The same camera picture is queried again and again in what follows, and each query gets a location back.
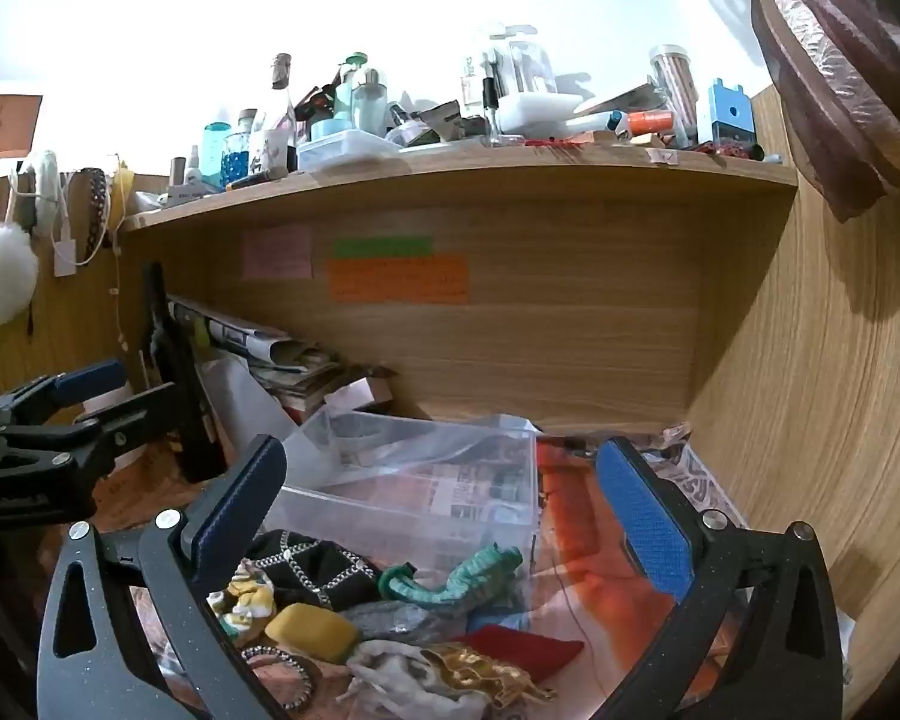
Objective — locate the gold shiny fabric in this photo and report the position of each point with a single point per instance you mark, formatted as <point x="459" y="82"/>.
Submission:
<point x="487" y="679"/>

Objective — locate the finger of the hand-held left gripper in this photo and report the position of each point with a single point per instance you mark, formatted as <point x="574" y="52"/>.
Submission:
<point x="82" y="379"/>
<point x="139" y="405"/>

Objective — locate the clear pump bottle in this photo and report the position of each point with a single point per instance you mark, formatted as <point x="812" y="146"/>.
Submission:
<point x="369" y="101"/>

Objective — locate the white plastic tray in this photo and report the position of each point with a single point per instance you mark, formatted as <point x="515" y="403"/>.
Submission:
<point x="540" y="112"/>

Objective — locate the grey glitter cloth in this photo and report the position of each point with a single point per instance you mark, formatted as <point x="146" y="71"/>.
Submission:
<point x="397" y="619"/>

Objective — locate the green sticky note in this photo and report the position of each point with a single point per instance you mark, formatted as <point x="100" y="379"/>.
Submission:
<point x="382" y="247"/>

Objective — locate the beaded headband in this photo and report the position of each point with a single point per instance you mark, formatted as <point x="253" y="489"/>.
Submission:
<point x="97" y="210"/>

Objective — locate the orange tube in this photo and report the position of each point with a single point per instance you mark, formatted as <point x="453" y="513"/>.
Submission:
<point x="649" y="121"/>

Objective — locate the brown plastic bag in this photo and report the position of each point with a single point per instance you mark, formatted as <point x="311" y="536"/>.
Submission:
<point x="832" y="67"/>

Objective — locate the red cloth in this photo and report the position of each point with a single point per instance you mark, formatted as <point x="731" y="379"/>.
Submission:
<point x="525" y="649"/>

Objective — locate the white printed mug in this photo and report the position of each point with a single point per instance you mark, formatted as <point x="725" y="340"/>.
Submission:
<point x="274" y="150"/>

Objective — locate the yellow and white sock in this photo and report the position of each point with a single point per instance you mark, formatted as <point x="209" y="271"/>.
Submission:
<point x="247" y="600"/>

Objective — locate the green-capped bottle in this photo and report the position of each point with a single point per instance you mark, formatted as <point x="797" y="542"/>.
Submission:
<point x="351" y="86"/>

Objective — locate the glass bottle with brown cap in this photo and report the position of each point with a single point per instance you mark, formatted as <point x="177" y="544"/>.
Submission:
<point x="283" y="94"/>

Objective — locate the tall jar of brown sticks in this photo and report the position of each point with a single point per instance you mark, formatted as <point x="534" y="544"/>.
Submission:
<point x="676" y="86"/>

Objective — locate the clear plastic storage bin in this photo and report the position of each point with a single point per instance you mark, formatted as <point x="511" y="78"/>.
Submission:
<point x="427" y="480"/>

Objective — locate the white fluffy pompom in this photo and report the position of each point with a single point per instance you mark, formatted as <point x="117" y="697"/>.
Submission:
<point x="7" y="274"/>

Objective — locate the teal plastic bottle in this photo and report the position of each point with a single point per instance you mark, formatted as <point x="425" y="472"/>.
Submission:
<point x="216" y="154"/>

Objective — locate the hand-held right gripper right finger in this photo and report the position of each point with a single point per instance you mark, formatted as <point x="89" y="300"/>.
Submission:
<point x="649" y="521"/>

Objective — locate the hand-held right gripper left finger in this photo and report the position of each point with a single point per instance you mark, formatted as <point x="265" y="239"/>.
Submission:
<point x="234" y="517"/>

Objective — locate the pink sticky note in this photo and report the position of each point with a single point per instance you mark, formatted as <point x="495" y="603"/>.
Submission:
<point x="277" y="253"/>

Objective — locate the jar of blue beads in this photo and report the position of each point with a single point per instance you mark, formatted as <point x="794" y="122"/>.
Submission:
<point x="238" y="150"/>

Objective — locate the wooden shelf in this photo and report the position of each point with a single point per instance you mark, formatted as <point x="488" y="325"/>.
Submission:
<point x="532" y="240"/>

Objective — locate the orange sticky note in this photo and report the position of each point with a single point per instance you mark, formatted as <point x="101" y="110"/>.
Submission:
<point x="397" y="280"/>

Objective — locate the clear lidded plastic box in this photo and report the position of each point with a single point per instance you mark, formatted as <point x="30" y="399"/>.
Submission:
<point x="345" y="148"/>

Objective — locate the stack of newspapers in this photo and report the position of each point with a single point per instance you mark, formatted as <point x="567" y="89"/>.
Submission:
<point x="285" y="371"/>

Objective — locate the teal green scrunchie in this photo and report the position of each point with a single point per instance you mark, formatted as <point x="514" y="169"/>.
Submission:
<point x="457" y="581"/>

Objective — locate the small white bottle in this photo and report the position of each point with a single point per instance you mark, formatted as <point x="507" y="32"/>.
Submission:
<point x="193" y="169"/>

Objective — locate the blue plastic box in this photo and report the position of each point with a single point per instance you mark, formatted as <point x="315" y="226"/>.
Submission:
<point x="729" y="116"/>

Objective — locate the yellow hanging ornament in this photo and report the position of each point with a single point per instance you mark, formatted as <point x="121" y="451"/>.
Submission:
<point x="123" y="187"/>

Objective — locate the white crumpled cloth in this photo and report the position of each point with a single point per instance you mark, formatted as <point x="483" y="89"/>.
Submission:
<point x="397" y="679"/>

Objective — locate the yellow sponge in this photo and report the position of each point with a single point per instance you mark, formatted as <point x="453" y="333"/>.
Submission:
<point x="311" y="630"/>

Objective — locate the large clear jar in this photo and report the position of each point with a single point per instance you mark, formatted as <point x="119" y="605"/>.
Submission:
<point x="523" y="64"/>

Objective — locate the black folding stand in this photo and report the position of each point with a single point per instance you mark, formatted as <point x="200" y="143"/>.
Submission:
<point x="176" y="375"/>

